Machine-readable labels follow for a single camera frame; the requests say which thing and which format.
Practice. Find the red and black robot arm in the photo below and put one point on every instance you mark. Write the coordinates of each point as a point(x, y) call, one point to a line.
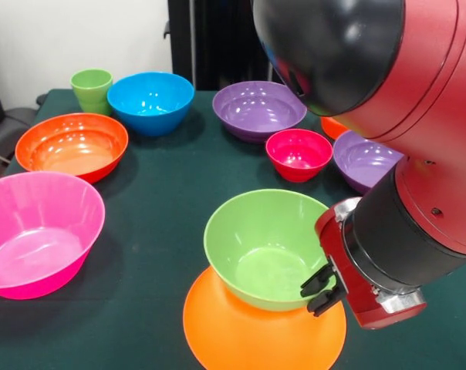
point(410, 96)

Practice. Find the green bowl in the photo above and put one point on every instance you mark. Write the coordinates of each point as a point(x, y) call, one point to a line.
point(256, 239)

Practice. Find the small crimson bowl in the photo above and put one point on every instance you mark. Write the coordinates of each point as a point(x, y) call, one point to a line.
point(298, 158)

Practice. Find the dark green tablecloth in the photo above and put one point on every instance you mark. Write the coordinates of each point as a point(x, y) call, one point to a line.
point(140, 308)

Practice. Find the pink bowl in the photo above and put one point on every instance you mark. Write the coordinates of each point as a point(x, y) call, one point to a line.
point(36, 231)

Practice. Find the green cup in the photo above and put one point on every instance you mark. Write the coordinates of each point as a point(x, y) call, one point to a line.
point(90, 90)

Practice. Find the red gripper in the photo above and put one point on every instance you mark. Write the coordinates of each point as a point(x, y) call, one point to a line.
point(341, 262)

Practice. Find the blue bowl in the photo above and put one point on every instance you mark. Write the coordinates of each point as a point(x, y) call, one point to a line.
point(148, 96)

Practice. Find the large red-orange bowl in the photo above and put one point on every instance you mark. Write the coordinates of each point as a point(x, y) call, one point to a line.
point(71, 146)

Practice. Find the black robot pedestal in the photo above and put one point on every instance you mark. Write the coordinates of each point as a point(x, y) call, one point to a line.
point(217, 46)

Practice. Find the purple bowl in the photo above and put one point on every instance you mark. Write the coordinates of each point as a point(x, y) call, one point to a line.
point(256, 112)
point(364, 162)

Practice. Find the small red-orange bowl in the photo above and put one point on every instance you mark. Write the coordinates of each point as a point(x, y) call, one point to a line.
point(331, 127)

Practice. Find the black office chair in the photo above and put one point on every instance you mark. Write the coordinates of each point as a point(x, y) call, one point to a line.
point(13, 123)

